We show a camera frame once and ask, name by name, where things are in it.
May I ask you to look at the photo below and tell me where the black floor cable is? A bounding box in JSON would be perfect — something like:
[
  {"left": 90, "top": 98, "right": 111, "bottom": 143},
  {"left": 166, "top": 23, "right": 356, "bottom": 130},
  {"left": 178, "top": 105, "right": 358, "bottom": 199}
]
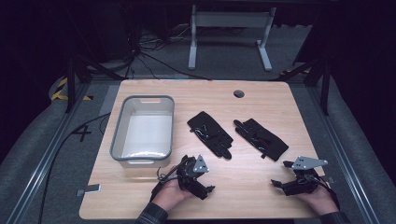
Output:
[{"left": 37, "top": 112, "right": 112, "bottom": 224}]

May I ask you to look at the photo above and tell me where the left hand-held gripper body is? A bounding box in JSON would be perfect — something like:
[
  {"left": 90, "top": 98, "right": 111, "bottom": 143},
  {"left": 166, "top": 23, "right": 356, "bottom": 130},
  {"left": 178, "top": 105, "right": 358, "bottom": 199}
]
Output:
[{"left": 176, "top": 154, "right": 210, "bottom": 189}]

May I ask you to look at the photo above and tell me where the person's left hand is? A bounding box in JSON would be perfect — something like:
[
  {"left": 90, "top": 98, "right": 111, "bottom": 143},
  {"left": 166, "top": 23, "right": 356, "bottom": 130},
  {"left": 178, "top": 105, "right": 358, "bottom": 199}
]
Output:
[{"left": 152, "top": 178, "right": 196, "bottom": 213}]

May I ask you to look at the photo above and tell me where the grey plastic bin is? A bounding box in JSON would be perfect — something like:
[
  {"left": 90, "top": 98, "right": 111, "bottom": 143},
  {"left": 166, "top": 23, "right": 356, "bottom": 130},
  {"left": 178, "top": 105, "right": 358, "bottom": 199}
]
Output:
[{"left": 109, "top": 94, "right": 176, "bottom": 169}]

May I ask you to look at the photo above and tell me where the yellow black hazard tape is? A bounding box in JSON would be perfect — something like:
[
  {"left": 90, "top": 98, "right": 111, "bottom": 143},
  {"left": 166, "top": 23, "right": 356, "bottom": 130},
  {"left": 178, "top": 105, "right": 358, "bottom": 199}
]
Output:
[{"left": 50, "top": 77, "right": 94, "bottom": 102}]

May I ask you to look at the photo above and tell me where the black glove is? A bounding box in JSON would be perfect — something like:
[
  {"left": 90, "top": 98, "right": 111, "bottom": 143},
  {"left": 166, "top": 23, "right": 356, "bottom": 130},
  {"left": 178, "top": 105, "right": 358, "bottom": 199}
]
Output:
[
  {"left": 187, "top": 110, "right": 234, "bottom": 161},
  {"left": 233, "top": 118, "right": 290, "bottom": 162}
]

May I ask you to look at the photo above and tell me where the bundle of black cables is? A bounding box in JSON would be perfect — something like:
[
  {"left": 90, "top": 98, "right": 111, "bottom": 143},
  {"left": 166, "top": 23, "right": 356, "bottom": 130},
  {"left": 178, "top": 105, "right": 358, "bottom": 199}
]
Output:
[{"left": 123, "top": 27, "right": 213, "bottom": 81}]

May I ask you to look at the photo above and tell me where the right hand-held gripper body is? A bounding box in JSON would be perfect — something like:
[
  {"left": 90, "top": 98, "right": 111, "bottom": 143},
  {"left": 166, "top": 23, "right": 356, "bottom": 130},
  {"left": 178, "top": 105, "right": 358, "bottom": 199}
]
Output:
[{"left": 288, "top": 156, "right": 329, "bottom": 196}]

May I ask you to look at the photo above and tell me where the person's right hand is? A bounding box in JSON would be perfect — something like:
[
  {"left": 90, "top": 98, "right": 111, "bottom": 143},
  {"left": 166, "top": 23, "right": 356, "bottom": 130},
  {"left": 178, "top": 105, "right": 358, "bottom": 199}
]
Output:
[{"left": 295, "top": 184, "right": 339, "bottom": 217}]

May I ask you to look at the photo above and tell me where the grey tape piece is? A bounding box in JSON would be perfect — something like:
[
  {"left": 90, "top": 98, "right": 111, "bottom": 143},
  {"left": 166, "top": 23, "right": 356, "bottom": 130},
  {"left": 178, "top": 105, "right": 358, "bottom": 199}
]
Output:
[{"left": 76, "top": 183, "right": 103, "bottom": 197}]

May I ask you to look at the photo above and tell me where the aluminium floor rail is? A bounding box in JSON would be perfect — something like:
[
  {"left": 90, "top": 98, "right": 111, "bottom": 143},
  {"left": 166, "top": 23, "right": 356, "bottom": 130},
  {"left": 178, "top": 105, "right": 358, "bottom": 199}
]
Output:
[
  {"left": 305, "top": 83, "right": 381, "bottom": 224},
  {"left": 5, "top": 83, "right": 92, "bottom": 224}
]

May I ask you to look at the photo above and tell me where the white metal stand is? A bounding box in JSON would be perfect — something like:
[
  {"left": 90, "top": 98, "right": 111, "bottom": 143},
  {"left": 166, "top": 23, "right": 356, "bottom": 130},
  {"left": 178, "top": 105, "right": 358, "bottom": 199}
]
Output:
[{"left": 188, "top": 4, "right": 277, "bottom": 72}]

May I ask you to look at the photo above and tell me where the black tape floor mark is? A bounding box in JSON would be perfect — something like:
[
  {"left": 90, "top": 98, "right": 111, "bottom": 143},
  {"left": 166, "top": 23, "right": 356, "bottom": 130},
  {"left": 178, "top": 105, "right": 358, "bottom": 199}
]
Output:
[{"left": 70, "top": 125, "right": 93, "bottom": 143}]

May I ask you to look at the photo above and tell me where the black metal frame leg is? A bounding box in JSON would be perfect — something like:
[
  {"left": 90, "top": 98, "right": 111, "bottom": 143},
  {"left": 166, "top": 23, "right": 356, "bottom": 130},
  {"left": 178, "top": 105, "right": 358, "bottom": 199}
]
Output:
[
  {"left": 270, "top": 57, "right": 332, "bottom": 117},
  {"left": 64, "top": 55, "right": 126, "bottom": 114}
]

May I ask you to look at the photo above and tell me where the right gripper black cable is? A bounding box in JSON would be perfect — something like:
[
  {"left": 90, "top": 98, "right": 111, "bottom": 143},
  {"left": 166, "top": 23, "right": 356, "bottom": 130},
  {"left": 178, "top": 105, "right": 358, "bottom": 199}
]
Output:
[{"left": 314, "top": 175, "right": 341, "bottom": 210}]

